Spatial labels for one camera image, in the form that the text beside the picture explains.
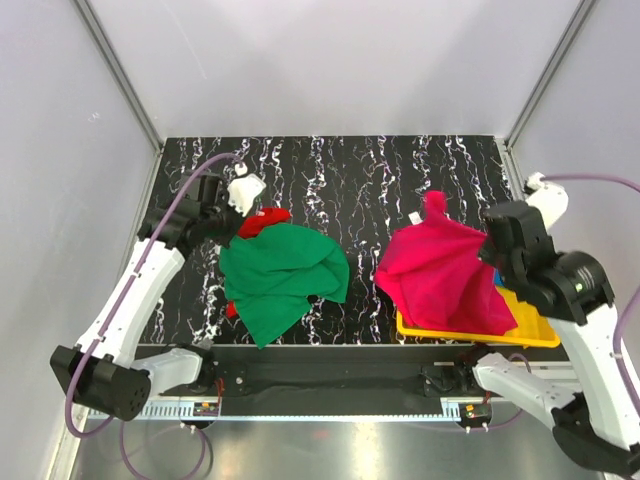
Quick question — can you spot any red t shirt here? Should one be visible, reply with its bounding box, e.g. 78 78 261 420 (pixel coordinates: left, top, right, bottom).
219 207 291 326

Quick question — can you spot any magenta t shirt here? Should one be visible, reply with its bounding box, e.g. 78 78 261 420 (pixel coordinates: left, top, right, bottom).
374 191 517 336

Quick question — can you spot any green t shirt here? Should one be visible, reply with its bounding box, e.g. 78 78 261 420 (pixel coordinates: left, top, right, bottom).
219 223 350 348

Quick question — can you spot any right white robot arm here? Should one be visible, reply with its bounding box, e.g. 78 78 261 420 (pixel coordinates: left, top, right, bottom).
453 201 639 477

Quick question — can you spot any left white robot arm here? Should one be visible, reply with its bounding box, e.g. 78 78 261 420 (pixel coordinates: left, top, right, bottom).
50 173 265 431

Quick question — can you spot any yellow plastic bin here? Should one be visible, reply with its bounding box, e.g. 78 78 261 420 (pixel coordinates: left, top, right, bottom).
396 286 561 348

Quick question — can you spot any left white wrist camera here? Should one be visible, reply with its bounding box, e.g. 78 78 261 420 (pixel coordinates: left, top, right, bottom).
228 162 266 217

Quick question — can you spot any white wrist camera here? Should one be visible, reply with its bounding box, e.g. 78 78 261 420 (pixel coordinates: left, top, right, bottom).
524 172 569 232
228 162 266 217

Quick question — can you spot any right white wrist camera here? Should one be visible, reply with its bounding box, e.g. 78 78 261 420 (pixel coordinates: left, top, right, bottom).
524 172 569 232

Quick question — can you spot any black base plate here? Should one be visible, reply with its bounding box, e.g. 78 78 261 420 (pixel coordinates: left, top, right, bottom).
199 344 481 419

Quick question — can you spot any aluminium front rail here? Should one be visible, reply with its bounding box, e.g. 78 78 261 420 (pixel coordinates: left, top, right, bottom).
69 359 576 424

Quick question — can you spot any left aluminium frame post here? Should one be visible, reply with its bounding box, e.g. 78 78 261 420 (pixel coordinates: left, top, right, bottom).
70 0 164 153

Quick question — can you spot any aluminium frame post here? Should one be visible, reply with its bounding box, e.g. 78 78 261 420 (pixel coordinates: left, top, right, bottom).
504 0 599 151
70 0 164 153

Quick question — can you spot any right aluminium frame post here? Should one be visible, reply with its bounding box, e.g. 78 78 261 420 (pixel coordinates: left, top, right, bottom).
504 0 599 151

